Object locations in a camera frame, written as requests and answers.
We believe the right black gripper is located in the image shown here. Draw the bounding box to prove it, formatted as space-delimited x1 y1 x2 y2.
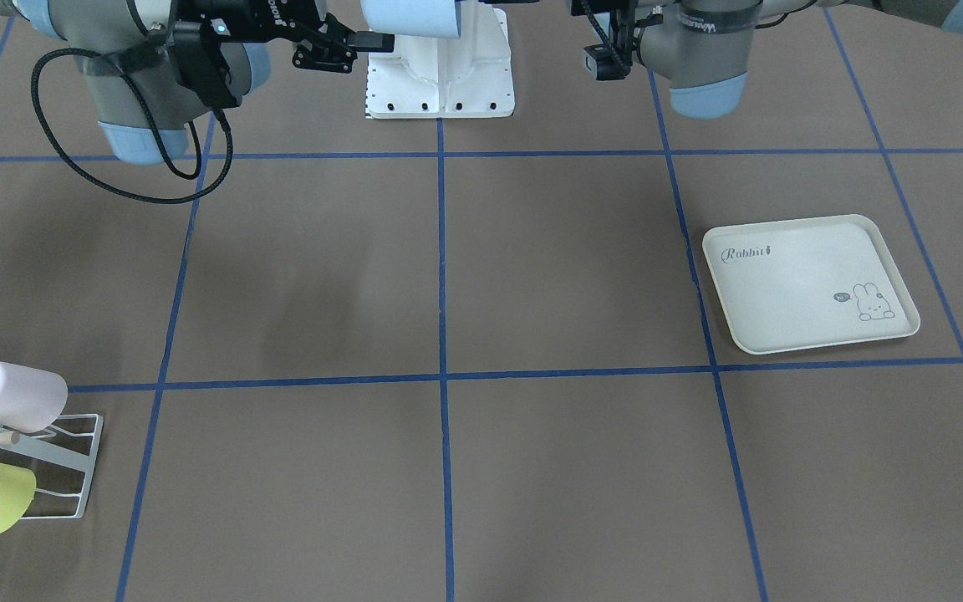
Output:
172 1 396 73

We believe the blue plastic cup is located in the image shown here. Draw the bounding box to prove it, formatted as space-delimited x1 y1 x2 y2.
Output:
360 0 461 38

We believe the pink plastic cup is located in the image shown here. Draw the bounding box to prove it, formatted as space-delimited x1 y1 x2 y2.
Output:
0 361 68 433

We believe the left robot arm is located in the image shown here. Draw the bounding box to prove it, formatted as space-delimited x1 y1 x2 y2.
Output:
632 1 963 120

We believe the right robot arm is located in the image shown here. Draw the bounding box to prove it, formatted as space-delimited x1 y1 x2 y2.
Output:
0 1 394 165

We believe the cream plastic tray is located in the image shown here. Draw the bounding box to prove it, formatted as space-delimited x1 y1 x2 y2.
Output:
702 214 921 355

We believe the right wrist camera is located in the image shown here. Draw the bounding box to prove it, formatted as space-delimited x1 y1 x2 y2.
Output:
168 20 241 110

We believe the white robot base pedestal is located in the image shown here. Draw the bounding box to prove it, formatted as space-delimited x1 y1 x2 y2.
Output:
364 1 516 120

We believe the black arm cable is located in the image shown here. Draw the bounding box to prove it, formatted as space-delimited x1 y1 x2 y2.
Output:
30 46 235 205

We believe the white wire cup rack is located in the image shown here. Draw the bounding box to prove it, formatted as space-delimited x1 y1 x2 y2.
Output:
0 414 104 521

